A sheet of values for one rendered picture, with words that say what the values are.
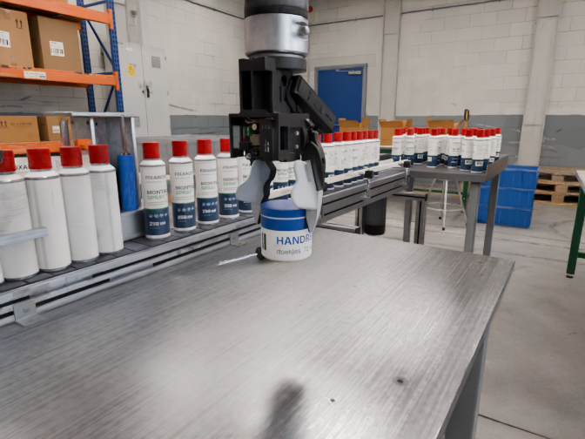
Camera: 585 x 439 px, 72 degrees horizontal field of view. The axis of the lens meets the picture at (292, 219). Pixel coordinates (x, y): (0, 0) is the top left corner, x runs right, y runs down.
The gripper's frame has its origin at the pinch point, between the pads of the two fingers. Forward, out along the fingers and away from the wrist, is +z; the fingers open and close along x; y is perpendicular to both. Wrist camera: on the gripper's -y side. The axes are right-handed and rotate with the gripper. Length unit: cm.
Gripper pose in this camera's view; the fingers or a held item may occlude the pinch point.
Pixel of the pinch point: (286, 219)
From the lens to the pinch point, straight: 55.1
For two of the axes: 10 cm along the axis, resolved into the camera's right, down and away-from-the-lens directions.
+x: 8.5, 1.3, -5.1
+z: 0.0, 9.7, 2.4
